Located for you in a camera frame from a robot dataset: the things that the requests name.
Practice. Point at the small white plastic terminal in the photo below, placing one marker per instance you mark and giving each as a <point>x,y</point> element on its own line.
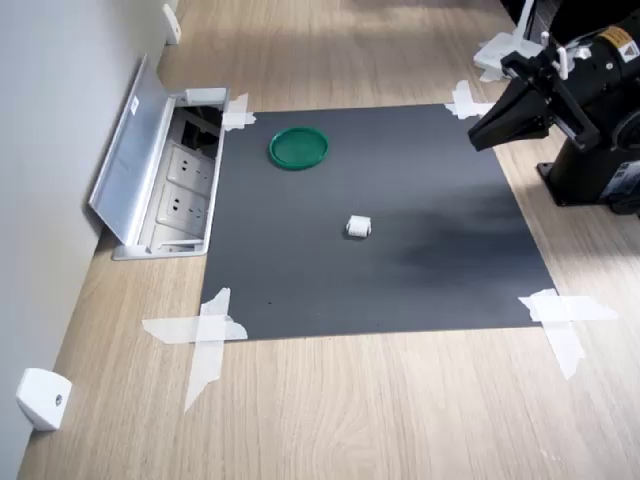
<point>358,227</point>

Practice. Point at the round green lid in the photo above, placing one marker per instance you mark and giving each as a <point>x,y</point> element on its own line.
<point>299,148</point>

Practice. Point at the white tape strip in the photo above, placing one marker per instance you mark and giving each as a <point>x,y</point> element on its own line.
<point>170,330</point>
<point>585,307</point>
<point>565,350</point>
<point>205,370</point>
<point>465,105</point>
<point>238,116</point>

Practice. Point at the dark grey mat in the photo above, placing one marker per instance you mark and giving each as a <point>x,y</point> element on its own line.
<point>360,250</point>

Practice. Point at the white power socket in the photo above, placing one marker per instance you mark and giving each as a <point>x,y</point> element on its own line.
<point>190,164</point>
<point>182,204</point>

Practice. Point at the grey partition panel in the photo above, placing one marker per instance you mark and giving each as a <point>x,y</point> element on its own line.
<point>50,150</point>

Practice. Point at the white stand with post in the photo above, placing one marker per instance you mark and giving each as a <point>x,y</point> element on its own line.
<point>505,50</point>

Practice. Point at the slim white wall bracket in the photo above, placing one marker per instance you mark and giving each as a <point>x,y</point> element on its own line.
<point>171,22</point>

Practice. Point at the white wedge bracket with screw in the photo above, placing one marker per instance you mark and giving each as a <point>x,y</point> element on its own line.
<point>42,397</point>

